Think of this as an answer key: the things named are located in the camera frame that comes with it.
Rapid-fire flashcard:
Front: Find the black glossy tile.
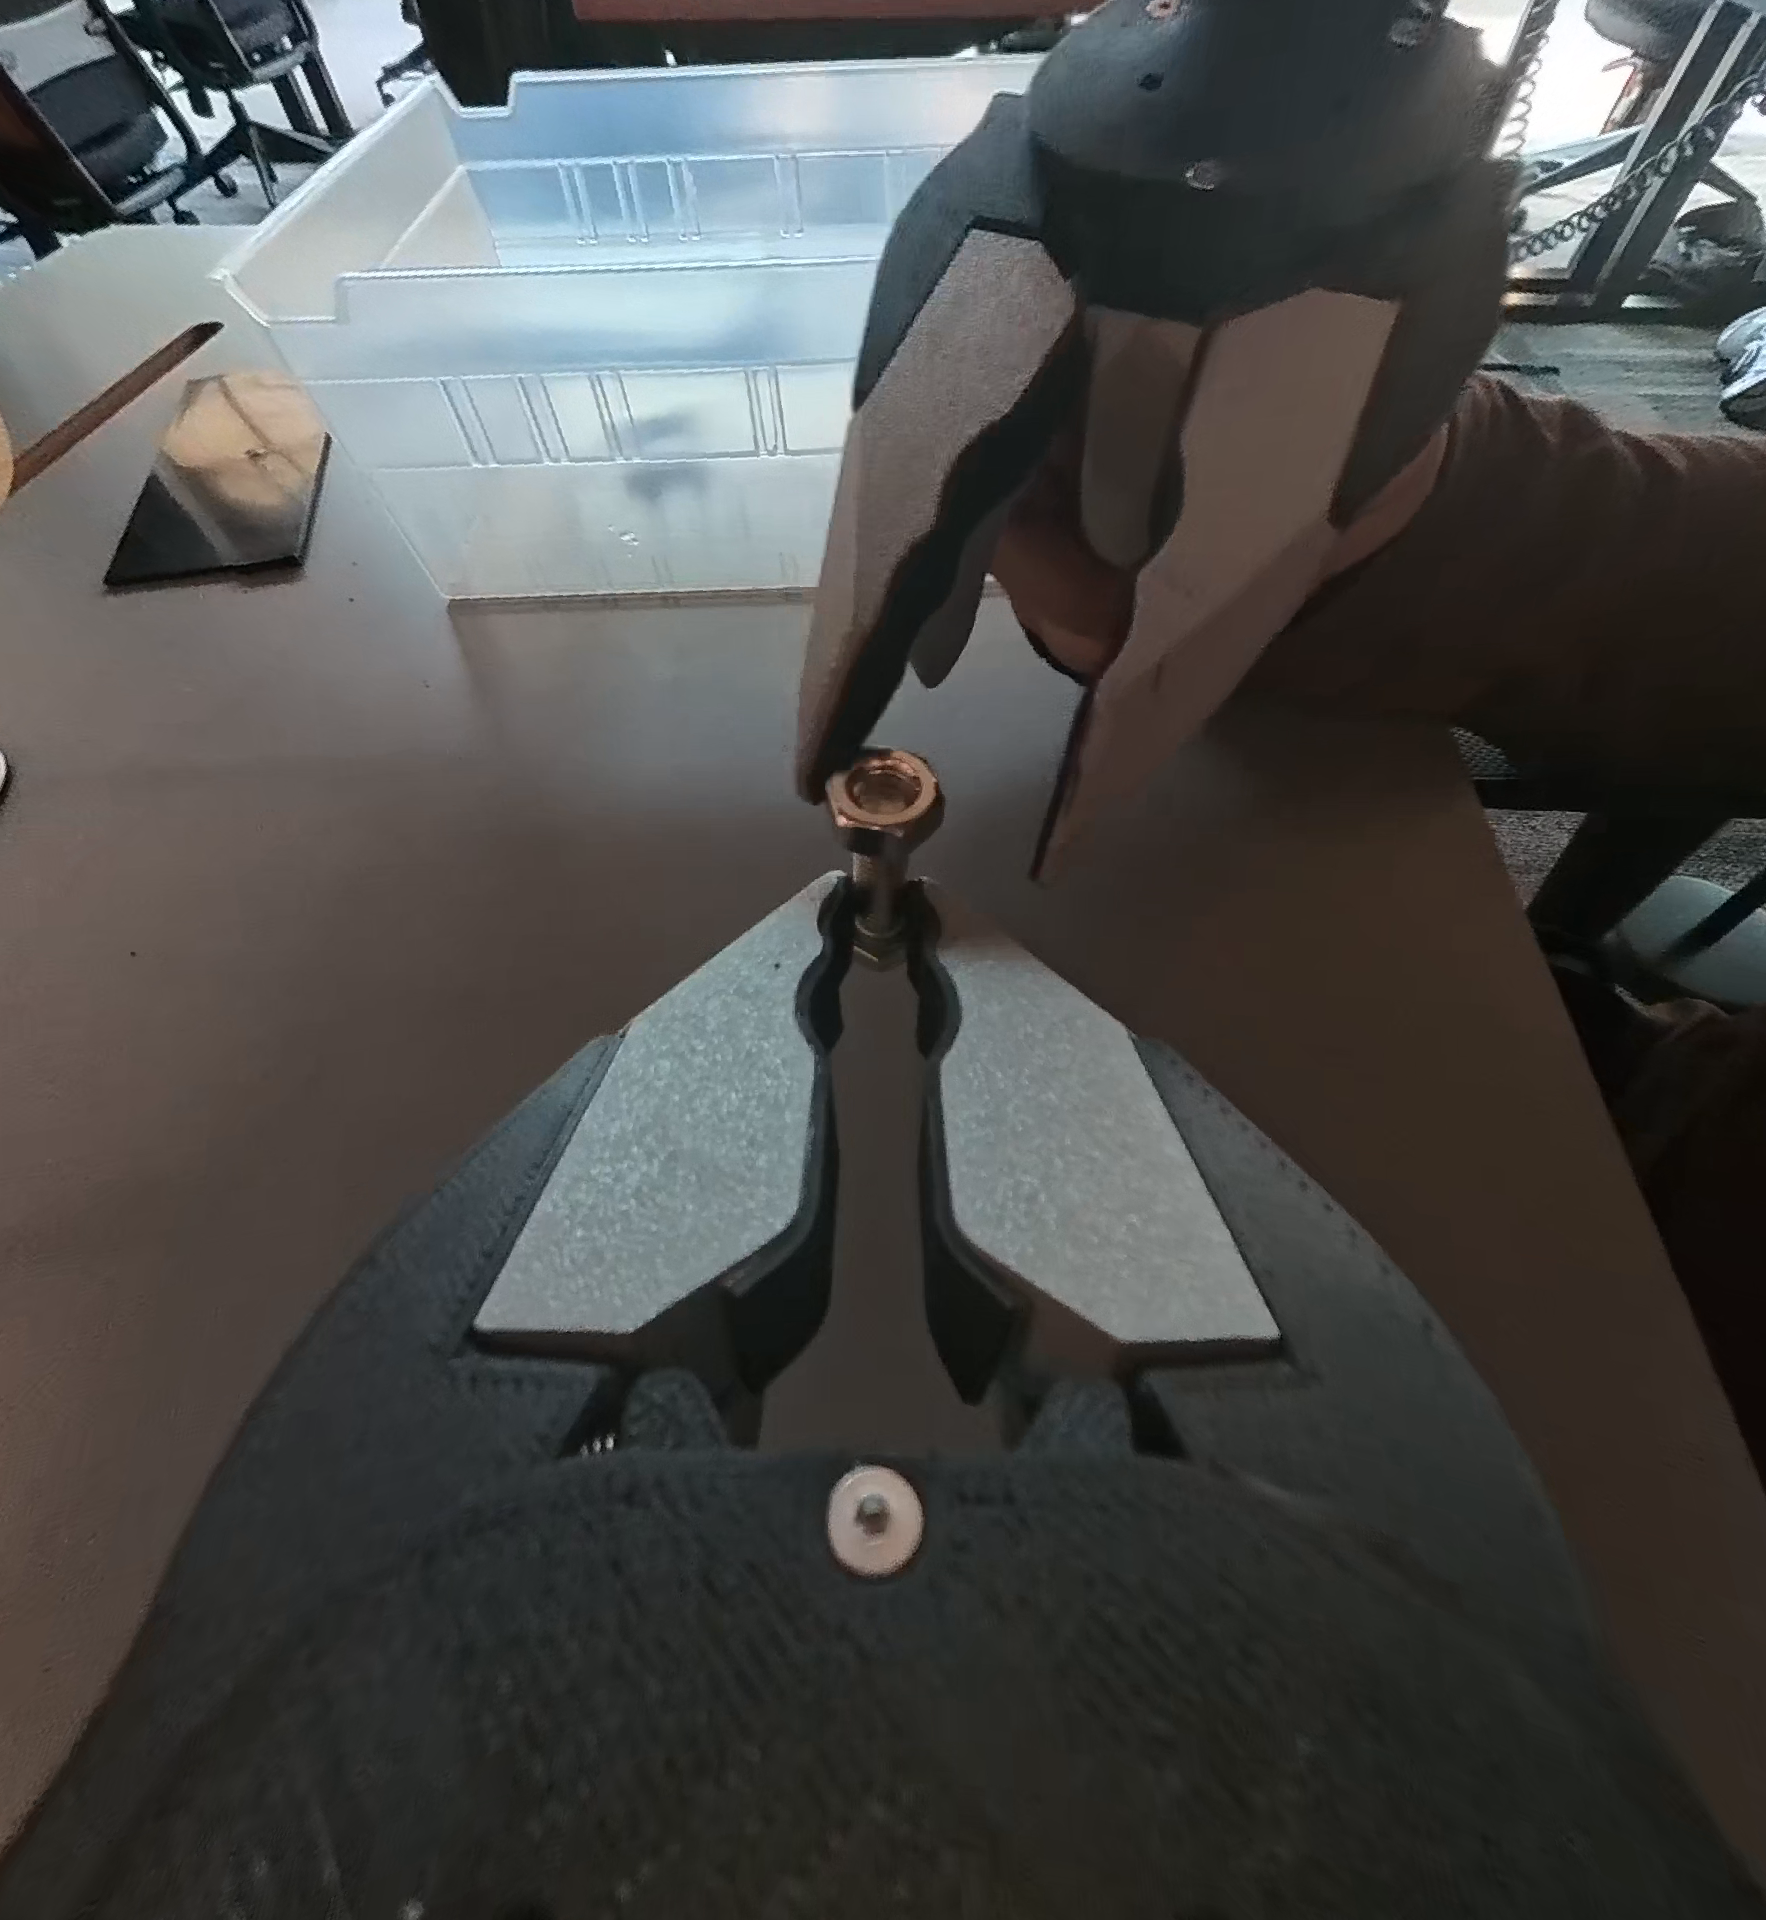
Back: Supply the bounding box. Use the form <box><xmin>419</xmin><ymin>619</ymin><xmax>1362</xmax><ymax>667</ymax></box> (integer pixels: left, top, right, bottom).
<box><xmin>101</xmin><ymin>373</ymin><xmax>332</xmax><ymax>590</ymax></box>

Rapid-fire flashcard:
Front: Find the person's right forearm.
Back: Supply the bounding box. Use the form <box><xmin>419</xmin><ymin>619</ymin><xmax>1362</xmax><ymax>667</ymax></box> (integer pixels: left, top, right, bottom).
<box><xmin>1211</xmin><ymin>379</ymin><xmax>1766</xmax><ymax>788</ymax></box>

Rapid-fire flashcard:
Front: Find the black office chair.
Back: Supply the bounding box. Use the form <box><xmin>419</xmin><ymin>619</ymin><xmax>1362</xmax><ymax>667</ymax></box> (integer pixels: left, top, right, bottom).
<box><xmin>0</xmin><ymin>0</ymin><xmax>217</xmax><ymax>230</ymax></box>
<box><xmin>132</xmin><ymin>0</ymin><xmax>358</xmax><ymax>211</ymax></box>

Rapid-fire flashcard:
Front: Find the steel bolt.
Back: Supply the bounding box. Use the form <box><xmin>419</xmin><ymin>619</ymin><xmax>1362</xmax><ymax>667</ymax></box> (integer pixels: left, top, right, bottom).
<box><xmin>820</xmin><ymin>750</ymin><xmax>949</xmax><ymax>943</ymax></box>

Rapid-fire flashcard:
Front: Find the black coiled cable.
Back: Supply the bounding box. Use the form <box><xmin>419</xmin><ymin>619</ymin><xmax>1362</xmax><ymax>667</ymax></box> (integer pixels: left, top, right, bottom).
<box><xmin>1483</xmin><ymin>0</ymin><xmax>1766</xmax><ymax>306</ymax></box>

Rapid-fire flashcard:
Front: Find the person's dark clothed body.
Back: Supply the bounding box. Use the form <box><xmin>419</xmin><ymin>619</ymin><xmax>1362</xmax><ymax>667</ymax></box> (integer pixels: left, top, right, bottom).
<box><xmin>1606</xmin><ymin>976</ymin><xmax>1766</xmax><ymax>1593</ymax></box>

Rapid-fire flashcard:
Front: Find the clear plastic bin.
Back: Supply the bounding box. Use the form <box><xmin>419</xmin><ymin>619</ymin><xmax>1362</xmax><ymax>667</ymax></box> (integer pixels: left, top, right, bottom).
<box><xmin>217</xmin><ymin>57</ymin><xmax>1047</xmax><ymax>607</ymax></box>

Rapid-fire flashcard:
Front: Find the black frame desk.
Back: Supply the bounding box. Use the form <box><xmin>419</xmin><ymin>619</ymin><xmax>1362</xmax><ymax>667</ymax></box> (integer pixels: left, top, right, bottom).
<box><xmin>1513</xmin><ymin>0</ymin><xmax>1766</xmax><ymax>320</ymax></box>

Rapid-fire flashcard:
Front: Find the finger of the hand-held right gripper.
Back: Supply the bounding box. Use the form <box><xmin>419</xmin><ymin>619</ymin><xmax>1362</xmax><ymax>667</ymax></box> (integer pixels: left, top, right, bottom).
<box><xmin>1034</xmin><ymin>294</ymin><xmax>1411</xmax><ymax>886</ymax></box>
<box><xmin>793</xmin><ymin>224</ymin><xmax>1084</xmax><ymax>803</ymax></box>

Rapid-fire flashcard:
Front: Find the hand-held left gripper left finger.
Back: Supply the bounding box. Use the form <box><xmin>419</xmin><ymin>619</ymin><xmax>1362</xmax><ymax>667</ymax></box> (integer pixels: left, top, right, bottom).
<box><xmin>471</xmin><ymin>874</ymin><xmax>849</xmax><ymax>1408</ymax></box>

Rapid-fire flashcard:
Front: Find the person's right hand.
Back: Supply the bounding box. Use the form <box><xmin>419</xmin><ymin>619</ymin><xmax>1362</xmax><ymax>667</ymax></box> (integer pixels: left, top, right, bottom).
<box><xmin>991</xmin><ymin>425</ymin><xmax>1462</xmax><ymax>678</ymax></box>

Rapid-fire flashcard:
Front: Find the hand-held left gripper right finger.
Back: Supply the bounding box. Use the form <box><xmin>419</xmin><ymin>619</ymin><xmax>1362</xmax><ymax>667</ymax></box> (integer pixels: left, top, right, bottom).
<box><xmin>901</xmin><ymin>876</ymin><xmax>1283</xmax><ymax>1410</ymax></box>

